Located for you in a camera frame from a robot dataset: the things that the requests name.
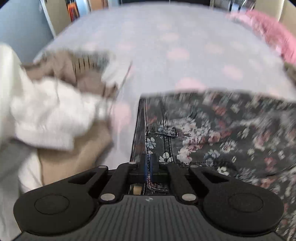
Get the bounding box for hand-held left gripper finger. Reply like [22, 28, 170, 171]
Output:
[149, 155, 233, 204]
[67, 153, 149, 204]

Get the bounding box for dark floral pants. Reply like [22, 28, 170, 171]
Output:
[131, 89, 296, 241]

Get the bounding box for striped garment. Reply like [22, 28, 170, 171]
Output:
[73, 50, 111, 75]

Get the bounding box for bed with pink dotted sheet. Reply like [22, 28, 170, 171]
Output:
[32, 3, 296, 167]

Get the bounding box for light grey garment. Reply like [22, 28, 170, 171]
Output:
[0, 139, 43, 234]

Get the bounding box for grey-beige folded garment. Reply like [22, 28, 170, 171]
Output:
[283, 61, 296, 79]

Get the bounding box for pink pillow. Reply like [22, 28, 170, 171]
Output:
[228, 10, 296, 63]

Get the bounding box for beige padded headboard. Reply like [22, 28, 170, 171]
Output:
[253, 0, 296, 24]

